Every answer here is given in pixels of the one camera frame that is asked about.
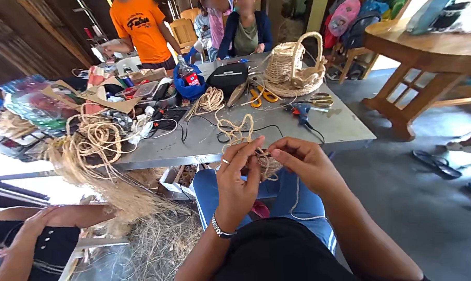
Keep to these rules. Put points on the heap of loose fibre scraps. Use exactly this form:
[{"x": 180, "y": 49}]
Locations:
[{"x": 161, "y": 242}]

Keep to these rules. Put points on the red and white cloth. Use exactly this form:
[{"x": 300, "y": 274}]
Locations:
[{"x": 96, "y": 78}]

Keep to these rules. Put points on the braided natural fibre piece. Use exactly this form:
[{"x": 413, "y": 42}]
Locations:
[{"x": 268, "y": 166}]

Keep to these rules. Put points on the white box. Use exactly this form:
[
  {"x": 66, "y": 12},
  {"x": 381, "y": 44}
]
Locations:
[{"x": 171, "y": 178}]

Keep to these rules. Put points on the person's right forearm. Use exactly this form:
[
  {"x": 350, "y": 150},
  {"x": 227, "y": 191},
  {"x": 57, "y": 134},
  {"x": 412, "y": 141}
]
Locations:
[{"x": 370, "y": 238}]

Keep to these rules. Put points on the grey metal work table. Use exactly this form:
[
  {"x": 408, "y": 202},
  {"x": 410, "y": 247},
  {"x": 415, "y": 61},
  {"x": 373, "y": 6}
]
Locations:
[{"x": 333, "y": 125}]

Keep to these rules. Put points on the blue fabric bag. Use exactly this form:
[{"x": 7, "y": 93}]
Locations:
[{"x": 189, "y": 91}]

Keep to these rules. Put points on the black zipped case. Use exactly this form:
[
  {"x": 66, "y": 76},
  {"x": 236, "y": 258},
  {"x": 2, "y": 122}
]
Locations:
[{"x": 228, "y": 78}]

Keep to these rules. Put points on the person's left fingers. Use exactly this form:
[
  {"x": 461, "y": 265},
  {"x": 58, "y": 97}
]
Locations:
[{"x": 226, "y": 158}]

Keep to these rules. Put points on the person's left thumb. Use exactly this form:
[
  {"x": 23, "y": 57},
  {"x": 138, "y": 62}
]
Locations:
[{"x": 253, "y": 173}]

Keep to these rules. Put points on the clear plastic container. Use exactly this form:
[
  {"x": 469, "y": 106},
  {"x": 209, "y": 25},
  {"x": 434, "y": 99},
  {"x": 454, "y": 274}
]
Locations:
[{"x": 146, "y": 89}]

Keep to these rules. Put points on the person's left hand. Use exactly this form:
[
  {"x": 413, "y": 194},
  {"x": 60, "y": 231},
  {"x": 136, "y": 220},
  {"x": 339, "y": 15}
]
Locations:
[{"x": 234, "y": 193}]

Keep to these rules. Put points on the person's right index finger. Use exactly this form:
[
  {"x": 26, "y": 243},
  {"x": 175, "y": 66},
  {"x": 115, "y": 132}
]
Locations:
[{"x": 290, "y": 143}]

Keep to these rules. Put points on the wooden table with carved legs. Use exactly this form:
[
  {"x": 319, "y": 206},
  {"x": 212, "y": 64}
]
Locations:
[{"x": 413, "y": 54}]

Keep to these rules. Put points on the person's right thumb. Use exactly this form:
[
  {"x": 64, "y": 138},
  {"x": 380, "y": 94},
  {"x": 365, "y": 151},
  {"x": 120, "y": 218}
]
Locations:
[{"x": 287, "y": 160}]

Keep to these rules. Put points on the wooden chair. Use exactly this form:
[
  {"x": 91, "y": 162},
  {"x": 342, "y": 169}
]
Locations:
[{"x": 182, "y": 33}]

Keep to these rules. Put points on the hanging bundle of raw fibre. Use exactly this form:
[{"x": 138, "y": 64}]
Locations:
[{"x": 99, "y": 179}]

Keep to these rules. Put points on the pink backpack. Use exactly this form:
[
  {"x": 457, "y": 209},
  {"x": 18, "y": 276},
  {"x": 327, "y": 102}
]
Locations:
[{"x": 342, "y": 18}]

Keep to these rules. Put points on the person's left index finger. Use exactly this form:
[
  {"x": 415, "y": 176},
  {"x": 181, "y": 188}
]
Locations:
[{"x": 248, "y": 151}]

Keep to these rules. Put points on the torn brown cardboard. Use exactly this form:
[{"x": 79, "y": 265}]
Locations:
[{"x": 112, "y": 102}]

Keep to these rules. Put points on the person's right hand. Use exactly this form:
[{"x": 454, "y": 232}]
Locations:
[{"x": 315, "y": 168}]

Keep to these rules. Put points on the blue glue gun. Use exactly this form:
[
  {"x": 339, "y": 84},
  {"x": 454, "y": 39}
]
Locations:
[{"x": 302, "y": 113}]

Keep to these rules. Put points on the clear green plastic bag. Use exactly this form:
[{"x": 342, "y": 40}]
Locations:
[{"x": 36, "y": 105}]

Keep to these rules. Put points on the white crumpled plastic bag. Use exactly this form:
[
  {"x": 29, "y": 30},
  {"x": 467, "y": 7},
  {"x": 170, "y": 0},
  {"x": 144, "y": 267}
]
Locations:
[{"x": 141, "y": 130}]

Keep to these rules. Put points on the brown pointed wooden piece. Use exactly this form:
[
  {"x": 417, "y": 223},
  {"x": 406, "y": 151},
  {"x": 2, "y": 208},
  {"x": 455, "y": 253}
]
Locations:
[{"x": 238, "y": 93}]

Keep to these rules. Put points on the person's body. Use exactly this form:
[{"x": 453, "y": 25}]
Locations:
[{"x": 278, "y": 253}]

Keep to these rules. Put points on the bundle of pale fibre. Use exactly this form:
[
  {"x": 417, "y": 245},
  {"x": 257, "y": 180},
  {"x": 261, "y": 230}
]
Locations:
[{"x": 11, "y": 125}]

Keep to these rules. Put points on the clear bottle with red label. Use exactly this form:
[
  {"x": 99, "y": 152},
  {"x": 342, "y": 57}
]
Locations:
[{"x": 190, "y": 77}]

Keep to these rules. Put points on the pink object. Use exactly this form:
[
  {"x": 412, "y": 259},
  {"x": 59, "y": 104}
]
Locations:
[{"x": 261, "y": 209}]

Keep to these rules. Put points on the dark blue backpack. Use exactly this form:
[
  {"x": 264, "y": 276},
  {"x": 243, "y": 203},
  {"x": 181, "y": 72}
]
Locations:
[{"x": 359, "y": 31}]

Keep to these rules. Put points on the pile of brown cardboard tubes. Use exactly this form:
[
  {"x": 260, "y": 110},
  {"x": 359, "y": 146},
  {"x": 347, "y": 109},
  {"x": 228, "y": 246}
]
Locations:
[{"x": 186, "y": 175}]

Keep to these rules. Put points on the white plastic chair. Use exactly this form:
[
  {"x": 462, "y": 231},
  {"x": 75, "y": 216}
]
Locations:
[{"x": 126, "y": 65}]

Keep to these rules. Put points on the wooden stool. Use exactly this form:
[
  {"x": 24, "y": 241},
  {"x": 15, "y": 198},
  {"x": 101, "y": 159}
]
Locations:
[{"x": 351, "y": 62}]

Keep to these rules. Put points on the person's left forearm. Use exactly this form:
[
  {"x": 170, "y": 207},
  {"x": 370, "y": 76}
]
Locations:
[{"x": 210, "y": 249}]

